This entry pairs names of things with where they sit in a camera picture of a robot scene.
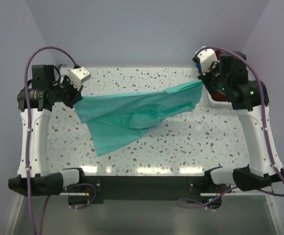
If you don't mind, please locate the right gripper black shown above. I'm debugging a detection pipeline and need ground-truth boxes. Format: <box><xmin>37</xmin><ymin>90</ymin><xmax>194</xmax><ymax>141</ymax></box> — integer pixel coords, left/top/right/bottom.
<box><xmin>198</xmin><ymin>60</ymin><xmax>230</xmax><ymax>95</ymax></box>

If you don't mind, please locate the teal t shirt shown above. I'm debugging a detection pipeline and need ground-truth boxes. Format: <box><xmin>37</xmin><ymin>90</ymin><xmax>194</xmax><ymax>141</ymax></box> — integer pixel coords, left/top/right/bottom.
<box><xmin>74</xmin><ymin>81</ymin><xmax>203</xmax><ymax>156</ymax></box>

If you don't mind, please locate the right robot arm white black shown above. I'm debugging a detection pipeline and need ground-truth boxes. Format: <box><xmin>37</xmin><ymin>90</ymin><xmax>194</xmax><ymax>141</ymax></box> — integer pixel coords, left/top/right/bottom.
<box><xmin>193</xmin><ymin>49</ymin><xmax>284</xmax><ymax>192</ymax></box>

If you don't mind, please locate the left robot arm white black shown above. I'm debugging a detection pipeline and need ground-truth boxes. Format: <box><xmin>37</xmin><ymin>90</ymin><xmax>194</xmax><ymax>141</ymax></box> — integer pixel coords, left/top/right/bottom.
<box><xmin>8</xmin><ymin>65</ymin><xmax>91</xmax><ymax>196</ymax></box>

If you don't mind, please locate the dark red t shirt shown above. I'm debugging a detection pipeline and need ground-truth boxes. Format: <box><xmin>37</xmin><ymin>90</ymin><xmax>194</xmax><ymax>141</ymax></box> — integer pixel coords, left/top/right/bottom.
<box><xmin>211</xmin><ymin>50</ymin><xmax>227</xmax><ymax>102</ymax></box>

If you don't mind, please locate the white plastic laundry basket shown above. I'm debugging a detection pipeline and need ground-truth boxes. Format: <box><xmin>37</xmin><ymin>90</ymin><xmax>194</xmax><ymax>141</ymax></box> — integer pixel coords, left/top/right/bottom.
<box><xmin>207</xmin><ymin>93</ymin><xmax>232</xmax><ymax>109</ymax></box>

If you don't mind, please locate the blue t shirt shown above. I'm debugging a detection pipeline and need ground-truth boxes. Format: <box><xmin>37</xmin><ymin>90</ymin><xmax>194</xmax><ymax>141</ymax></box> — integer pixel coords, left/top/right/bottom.
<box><xmin>195</xmin><ymin>63</ymin><xmax>201</xmax><ymax>73</ymax></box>

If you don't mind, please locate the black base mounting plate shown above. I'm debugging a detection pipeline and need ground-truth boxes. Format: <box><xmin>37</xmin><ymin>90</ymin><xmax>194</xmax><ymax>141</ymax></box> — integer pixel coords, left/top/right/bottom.
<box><xmin>58</xmin><ymin>175</ymin><xmax>232</xmax><ymax>205</ymax></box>

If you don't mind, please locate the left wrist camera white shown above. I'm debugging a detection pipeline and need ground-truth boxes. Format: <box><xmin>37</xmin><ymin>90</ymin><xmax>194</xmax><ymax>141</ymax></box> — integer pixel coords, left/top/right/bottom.
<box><xmin>68</xmin><ymin>67</ymin><xmax>91</xmax><ymax>90</ymax></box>

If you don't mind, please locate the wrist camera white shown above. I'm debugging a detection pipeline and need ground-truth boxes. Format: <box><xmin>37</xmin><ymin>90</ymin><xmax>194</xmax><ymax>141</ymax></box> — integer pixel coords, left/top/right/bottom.
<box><xmin>68</xmin><ymin>67</ymin><xmax>91</xmax><ymax>90</ymax></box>
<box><xmin>192</xmin><ymin>47</ymin><xmax>217</xmax><ymax>75</ymax></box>

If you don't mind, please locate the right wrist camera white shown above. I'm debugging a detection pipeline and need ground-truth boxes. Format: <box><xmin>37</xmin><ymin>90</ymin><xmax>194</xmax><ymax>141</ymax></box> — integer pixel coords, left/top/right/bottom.
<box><xmin>192</xmin><ymin>47</ymin><xmax>217</xmax><ymax>75</ymax></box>

